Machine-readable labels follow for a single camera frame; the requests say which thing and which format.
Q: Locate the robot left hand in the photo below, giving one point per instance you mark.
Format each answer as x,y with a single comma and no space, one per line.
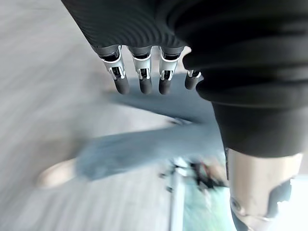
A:
240,60

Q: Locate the person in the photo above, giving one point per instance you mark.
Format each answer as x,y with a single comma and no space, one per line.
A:
144,149

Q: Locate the silver metal pole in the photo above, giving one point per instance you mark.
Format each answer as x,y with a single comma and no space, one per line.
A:
176,204

